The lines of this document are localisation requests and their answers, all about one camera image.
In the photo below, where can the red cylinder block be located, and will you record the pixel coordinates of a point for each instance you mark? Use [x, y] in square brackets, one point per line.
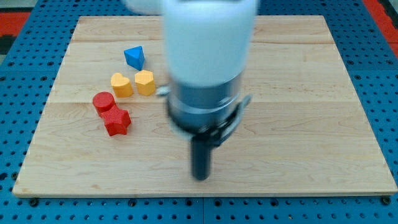
[103, 101]

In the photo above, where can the wooden board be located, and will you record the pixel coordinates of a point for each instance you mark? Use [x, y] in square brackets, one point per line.
[304, 133]

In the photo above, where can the yellow hexagon block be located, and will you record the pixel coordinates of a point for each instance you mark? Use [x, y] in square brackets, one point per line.
[145, 82]

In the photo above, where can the yellow heart block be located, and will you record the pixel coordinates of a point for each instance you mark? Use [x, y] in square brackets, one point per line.
[121, 85]

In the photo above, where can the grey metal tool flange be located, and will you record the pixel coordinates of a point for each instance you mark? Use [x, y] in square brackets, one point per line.
[210, 113]

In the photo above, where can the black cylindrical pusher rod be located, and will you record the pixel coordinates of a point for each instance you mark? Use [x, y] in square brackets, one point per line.
[201, 148]

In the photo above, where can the red star block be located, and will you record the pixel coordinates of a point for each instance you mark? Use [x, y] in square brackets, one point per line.
[116, 120]

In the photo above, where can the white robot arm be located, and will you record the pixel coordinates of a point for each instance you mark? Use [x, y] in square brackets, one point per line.
[206, 48]

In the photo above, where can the blue triangle block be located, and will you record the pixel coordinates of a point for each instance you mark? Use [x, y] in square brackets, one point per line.
[135, 57]

